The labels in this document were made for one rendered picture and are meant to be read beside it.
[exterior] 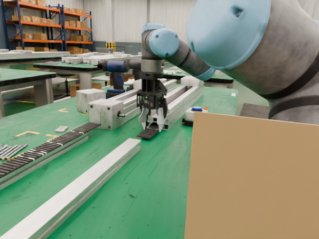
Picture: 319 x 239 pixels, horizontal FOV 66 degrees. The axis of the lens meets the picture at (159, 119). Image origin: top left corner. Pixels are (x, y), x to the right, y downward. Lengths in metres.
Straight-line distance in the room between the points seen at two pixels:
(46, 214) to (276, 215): 0.37
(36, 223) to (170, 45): 0.51
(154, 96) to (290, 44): 0.55
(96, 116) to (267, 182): 0.79
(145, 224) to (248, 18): 0.37
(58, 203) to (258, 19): 0.43
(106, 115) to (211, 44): 0.67
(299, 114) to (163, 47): 0.43
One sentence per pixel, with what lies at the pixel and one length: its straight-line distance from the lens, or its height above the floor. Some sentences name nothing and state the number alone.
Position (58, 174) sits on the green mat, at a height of 0.78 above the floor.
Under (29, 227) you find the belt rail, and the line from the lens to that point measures 0.47.
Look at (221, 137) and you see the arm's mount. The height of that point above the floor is 1.02.
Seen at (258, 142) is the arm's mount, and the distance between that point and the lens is 0.21.
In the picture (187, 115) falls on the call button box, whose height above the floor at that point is 0.82.
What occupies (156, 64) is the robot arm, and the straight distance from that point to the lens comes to 0.81.
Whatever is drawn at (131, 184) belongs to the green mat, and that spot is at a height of 0.78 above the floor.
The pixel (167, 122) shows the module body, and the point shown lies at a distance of 0.94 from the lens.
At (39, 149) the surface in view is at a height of 0.81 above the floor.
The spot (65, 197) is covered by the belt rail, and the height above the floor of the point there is 0.81.
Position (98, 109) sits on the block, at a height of 0.85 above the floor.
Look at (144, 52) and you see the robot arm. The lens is 0.81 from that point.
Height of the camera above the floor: 1.09
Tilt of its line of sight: 17 degrees down
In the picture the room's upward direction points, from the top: 2 degrees clockwise
